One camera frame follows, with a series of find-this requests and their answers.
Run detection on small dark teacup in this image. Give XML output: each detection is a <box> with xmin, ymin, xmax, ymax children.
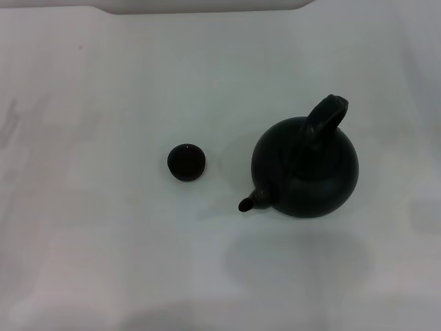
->
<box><xmin>167</xmin><ymin>143</ymin><xmax>207</xmax><ymax>183</ymax></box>

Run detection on black round teapot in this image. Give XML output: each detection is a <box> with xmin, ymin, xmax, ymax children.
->
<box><xmin>237</xmin><ymin>93</ymin><xmax>360</xmax><ymax>219</ymax></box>

